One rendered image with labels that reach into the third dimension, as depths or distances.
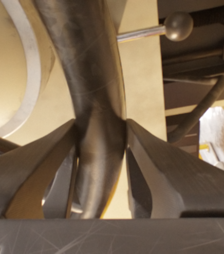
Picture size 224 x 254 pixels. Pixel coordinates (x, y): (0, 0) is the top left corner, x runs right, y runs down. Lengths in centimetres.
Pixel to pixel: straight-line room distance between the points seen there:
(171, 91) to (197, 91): 12
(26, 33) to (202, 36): 101
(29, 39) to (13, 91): 5
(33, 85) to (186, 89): 95
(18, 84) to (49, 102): 13
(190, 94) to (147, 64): 83
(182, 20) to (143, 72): 9
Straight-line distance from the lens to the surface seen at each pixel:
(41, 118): 39
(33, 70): 24
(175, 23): 29
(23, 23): 23
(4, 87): 25
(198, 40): 118
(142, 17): 32
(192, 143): 136
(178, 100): 115
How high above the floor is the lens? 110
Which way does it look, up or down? 6 degrees up
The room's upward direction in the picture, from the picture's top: 100 degrees counter-clockwise
